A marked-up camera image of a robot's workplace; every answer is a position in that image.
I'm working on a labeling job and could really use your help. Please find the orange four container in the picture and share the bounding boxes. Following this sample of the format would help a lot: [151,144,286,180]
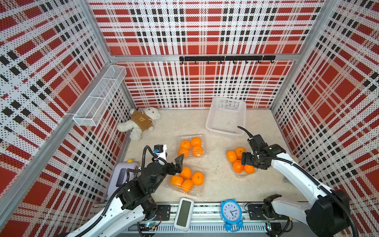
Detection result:
[244,165,255,174]

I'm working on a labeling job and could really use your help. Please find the orange two container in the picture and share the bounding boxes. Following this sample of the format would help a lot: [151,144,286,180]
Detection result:
[235,147,246,160]

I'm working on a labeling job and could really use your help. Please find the orange three container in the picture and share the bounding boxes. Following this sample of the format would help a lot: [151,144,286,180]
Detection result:
[233,160,244,173]

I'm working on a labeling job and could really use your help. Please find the clear clamshell container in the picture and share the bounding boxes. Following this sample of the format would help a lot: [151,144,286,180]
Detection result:
[176,134,208,159]
[165,166,207,198]
[225,147,256,177]

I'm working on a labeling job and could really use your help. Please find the orange one container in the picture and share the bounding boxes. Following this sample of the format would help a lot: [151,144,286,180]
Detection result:
[226,150,238,163]

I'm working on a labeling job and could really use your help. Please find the white plastic basket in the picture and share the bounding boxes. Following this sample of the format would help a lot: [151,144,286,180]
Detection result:
[205,97,247,138]

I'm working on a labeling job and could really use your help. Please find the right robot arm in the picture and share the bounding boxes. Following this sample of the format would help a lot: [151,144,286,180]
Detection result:
[242,132,359,237]

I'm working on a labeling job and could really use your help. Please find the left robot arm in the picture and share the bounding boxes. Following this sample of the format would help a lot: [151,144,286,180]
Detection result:
[60,145,185,237]

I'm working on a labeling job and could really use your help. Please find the purple white speaker box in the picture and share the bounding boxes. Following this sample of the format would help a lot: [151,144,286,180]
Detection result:
[106,161,139,200]

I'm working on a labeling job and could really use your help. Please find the white teddy bear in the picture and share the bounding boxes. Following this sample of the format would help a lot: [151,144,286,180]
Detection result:
[116,107,161,142]

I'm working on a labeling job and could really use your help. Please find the white digital timer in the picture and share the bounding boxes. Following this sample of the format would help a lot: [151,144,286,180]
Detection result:
[174,198,194,232]

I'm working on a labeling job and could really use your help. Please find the blue alarm clock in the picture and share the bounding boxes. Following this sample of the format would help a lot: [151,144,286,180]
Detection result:
[220,199,243,233]

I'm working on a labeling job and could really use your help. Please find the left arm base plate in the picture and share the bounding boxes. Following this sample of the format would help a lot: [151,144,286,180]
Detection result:
[153,204,171,221]

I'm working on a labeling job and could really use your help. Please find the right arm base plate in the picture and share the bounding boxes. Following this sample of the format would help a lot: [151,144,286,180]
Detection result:
[244,202,288,221]

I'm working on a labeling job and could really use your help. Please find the white wire wall shelf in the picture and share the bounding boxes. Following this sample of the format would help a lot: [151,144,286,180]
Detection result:
[73,65,126,127]

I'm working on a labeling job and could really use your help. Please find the black hook rail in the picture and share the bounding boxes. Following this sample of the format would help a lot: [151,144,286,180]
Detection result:
[179,55,276,62]

